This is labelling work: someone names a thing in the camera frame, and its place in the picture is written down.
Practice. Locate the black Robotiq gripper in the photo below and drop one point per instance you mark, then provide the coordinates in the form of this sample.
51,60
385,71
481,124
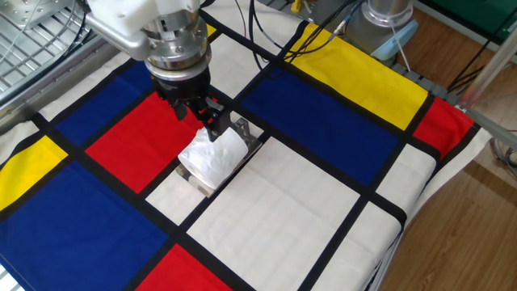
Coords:
182,91

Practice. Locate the white toilet paper roll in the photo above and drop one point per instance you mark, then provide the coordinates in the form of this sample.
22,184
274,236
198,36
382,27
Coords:
218,161

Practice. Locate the silver and grey UR5 arm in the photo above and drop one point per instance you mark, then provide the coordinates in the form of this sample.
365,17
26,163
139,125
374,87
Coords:
179,48

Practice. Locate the metal rectangular tray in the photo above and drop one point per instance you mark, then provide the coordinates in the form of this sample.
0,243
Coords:
244,129

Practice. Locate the Mondrian pattern colour block tablecloth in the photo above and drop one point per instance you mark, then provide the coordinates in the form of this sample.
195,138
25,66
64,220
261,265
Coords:
274,218

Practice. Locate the small yellow tool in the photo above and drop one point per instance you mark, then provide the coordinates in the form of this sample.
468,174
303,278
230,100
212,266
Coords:
296,5

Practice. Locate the perforated metal plate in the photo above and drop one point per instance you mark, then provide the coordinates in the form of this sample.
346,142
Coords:
24,10

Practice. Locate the green board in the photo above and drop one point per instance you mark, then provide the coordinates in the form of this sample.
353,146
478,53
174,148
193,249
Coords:
472,14

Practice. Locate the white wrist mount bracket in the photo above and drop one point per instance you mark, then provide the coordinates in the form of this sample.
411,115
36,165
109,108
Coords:
121,16

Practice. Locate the aluminium frame rail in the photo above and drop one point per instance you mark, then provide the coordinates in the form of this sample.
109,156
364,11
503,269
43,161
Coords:
60,77

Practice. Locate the aluminium frame post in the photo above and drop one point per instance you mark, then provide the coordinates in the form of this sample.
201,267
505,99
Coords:
488,68

